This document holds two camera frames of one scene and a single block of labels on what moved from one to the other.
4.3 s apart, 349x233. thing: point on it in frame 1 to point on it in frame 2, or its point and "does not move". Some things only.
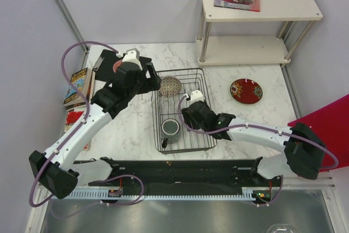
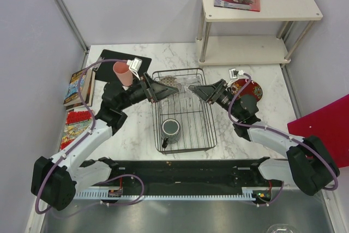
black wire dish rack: (170, 134) does not move
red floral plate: (246, 91) does not move
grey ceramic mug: (170, 130) does not move
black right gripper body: (191, 123) to (223, 99)
